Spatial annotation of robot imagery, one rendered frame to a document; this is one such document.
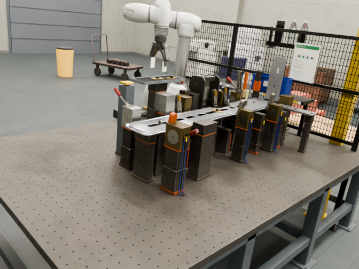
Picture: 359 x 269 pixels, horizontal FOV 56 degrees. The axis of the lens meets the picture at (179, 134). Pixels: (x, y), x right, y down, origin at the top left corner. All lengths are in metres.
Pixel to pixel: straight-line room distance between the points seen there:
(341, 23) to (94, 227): 8.02
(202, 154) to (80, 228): 0.76
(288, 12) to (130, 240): 8.53
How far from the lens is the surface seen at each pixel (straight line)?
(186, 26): 2.70
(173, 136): 1.65
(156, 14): 2.17
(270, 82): 2.85
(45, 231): 1.50
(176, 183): 1.73
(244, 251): 1.75
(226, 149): 2.35
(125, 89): 2.03
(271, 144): 2.52
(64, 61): 8.16
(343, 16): 8.90
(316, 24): 9.13
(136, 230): 1.48
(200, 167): 1.90
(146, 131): 1.71
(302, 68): 3.04
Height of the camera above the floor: 1.56
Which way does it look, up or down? 19 degrees down
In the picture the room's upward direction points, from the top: 6 degrees clockwise
